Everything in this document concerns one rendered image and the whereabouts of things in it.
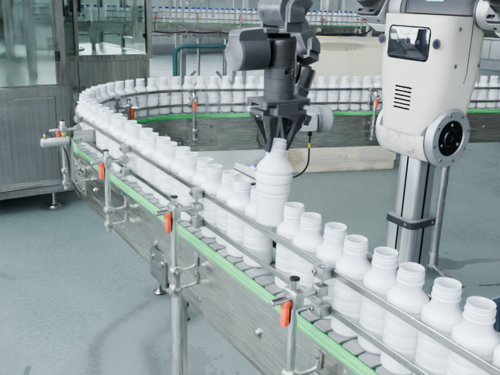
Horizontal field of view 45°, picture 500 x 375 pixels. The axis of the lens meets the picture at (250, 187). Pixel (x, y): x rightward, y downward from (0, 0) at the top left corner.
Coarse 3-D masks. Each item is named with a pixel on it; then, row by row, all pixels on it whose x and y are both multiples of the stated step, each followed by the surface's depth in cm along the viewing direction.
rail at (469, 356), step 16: (96, 128) 193; (144, 160) 161; (176, 176) 144; (160, 192) 154; (224, 208) 125; (208, 224) 133; (256, 224) 115; (256, 256) 117; (304, 256) 102; (272, 272) 112; (336, 272) 95; (352, 288) 93; (384, 304) 87; (416, 320) 82; (368, 336) 91; (432, 336) 80; (384, 352) 88; (464, 352) 75; (416, 368) 83; (496, 368) 72
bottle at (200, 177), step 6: (198, 162) 138; (204, 162) 137; (210, 162) 138; (198, 168) 138; (204, 168) 138; (198, 174) 139; (204, 174) 138; (192, 180) 140; (198, 180) 138; (204, 180) 138; (198, 186) 138; (192, 198) 141
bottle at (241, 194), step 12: (240, 180) 126; (240, 192) 123; (228, 204) 124; (240, 204) 123; (228, 216) 125; (228, 228) 126; (240, 228) 124; (240, 240) 125; (228, 252) 127; (240, 252) 126
